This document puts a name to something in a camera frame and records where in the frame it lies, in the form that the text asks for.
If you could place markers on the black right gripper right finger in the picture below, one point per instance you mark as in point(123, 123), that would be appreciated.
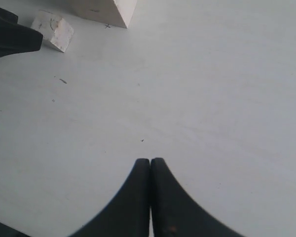
point(175, 213)

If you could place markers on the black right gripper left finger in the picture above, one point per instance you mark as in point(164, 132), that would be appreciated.
point(128, 213)

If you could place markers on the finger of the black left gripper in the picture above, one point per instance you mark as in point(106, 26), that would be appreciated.
point(15, 38)

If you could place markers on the large pale wooden cube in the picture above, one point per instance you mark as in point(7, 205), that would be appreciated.
point(112, 12)

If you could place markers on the smallest pale wooden cube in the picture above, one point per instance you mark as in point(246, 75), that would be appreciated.
point(57, 32)

